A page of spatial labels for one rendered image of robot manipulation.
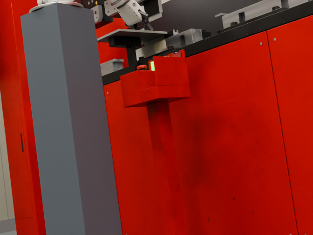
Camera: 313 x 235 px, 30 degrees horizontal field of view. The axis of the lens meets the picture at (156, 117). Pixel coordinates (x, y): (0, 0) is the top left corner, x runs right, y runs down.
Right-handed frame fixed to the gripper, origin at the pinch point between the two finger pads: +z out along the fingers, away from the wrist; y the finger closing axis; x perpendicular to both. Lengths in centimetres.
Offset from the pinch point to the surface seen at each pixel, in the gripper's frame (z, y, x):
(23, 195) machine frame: 40, 97, 54
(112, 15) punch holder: -8.2, 26.9, -13.5
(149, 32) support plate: -0.5, -7.8, 5.7
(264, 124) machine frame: 32, -64, 40
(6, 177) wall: 107, 343, -45
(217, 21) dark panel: 30, 7, -50
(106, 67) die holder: 10.0, 37.3, 1.2
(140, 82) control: 1, -29, 43
